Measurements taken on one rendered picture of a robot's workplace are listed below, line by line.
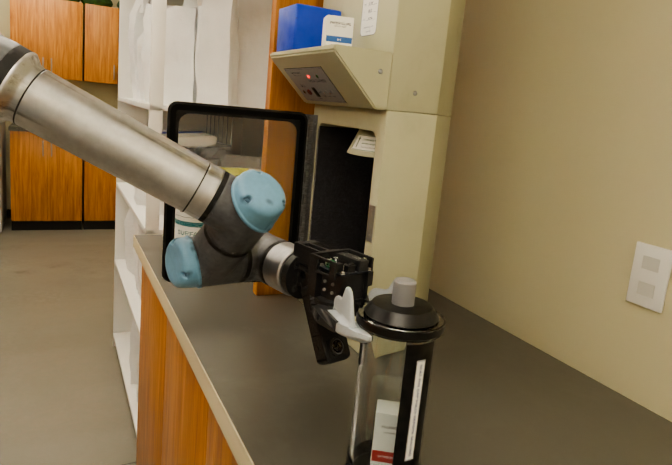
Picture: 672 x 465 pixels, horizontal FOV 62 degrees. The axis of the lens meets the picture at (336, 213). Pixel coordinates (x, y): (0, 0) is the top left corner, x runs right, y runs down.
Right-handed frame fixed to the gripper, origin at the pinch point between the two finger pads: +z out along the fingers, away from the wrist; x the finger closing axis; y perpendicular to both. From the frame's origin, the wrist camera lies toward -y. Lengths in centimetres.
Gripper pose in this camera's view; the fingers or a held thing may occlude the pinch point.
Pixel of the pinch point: (397, 334)
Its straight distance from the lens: 71.4
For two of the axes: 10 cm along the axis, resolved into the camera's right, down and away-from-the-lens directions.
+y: 0.9, -9.8, -1.8
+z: 6.6, 2.0, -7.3
